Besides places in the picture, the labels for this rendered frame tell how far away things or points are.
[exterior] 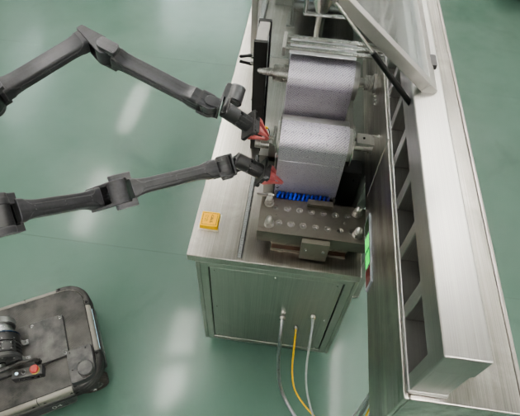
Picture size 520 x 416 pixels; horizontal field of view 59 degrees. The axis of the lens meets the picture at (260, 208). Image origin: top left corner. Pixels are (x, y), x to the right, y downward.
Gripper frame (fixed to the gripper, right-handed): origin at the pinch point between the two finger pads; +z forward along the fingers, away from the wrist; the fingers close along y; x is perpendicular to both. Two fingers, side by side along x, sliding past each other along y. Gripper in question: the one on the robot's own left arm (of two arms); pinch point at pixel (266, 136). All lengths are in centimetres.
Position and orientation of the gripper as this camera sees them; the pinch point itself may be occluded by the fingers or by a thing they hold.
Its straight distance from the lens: 166.5
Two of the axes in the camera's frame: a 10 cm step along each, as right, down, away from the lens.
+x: 6.9, -3.5, -6.3
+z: 7.2, 3.8, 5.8
